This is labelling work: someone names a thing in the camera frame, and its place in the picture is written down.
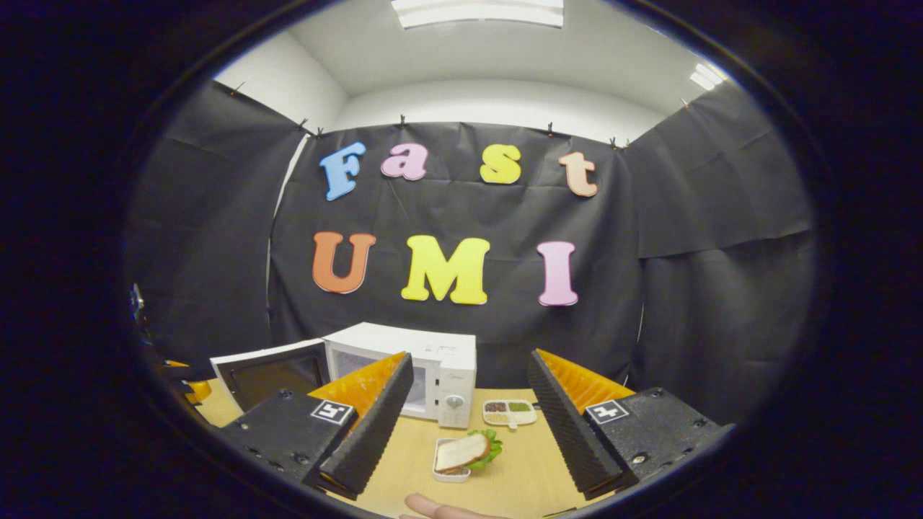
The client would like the sandwich with lettuce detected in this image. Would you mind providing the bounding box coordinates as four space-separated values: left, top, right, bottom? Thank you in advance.
435 429 504 476

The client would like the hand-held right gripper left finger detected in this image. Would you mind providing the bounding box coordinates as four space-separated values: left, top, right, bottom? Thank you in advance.
216 352 415 502

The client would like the small ceiling light panel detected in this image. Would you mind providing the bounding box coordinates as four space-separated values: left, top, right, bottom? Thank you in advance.
689 63 725 92

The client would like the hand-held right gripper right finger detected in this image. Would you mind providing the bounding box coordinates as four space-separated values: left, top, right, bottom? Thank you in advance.
526 348 736 502

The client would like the white microwave oven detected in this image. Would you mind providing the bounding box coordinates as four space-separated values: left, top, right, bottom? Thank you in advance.
211 322 478 430

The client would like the white divided seasoning dish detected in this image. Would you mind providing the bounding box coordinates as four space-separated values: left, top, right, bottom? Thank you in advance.
482 399 539 430

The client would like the large ceiling light panel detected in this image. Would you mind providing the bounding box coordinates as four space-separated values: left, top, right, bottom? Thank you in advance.
392 0 565 30

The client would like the black backdrop cloth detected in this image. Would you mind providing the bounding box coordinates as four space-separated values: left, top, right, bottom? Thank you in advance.
123 79 819 426

